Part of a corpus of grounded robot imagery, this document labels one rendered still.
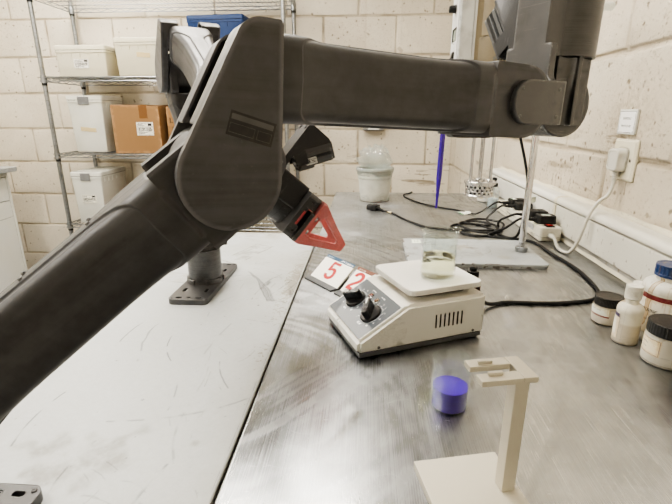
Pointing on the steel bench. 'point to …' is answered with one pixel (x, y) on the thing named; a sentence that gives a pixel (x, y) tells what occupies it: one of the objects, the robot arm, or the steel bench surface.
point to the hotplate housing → (417, 320)
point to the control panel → (361, 309)
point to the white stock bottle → (657, 292)
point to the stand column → (528, 195)
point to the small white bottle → (629, 316)
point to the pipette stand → (491, 468)
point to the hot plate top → (399, 273)
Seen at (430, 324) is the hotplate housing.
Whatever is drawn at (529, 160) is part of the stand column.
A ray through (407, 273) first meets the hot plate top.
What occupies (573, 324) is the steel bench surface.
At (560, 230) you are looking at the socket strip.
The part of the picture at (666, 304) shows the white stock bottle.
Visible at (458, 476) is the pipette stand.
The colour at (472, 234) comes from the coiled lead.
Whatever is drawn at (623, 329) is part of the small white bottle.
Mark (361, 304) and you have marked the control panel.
